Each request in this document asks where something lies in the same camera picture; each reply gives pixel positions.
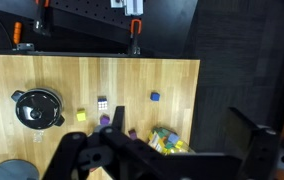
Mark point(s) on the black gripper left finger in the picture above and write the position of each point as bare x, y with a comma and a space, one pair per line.
121, 157

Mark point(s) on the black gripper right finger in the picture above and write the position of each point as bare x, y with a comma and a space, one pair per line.
259, 145

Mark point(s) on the blue cube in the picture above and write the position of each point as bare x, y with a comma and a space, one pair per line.
155, 96

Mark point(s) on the dark maroon cube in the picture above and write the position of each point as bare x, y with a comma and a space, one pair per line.
132, 134

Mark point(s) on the purple cube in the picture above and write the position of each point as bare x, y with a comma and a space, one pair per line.
104, 120

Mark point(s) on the yellow cube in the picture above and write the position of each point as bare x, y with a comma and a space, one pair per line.
81, 115

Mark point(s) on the small Rubik's cube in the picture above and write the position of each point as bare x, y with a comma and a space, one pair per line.
102, 103

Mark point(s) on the clear jar of blocks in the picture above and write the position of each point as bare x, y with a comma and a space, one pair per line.
167, 142

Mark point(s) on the black lidded grey pot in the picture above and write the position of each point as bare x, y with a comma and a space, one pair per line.
39, 108

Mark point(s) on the grey desk lamp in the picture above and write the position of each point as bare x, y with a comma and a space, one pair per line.
16, 169

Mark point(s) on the black pegboard panel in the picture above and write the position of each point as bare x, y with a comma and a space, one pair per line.
165, 23

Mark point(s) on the orange handled clamp centre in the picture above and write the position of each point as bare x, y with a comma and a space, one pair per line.
135, 30

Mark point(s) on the orange handled clamp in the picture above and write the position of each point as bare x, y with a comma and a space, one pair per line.
135, 30
40, 25

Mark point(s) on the orange handled clamp left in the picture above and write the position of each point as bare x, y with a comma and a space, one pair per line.
40, 25

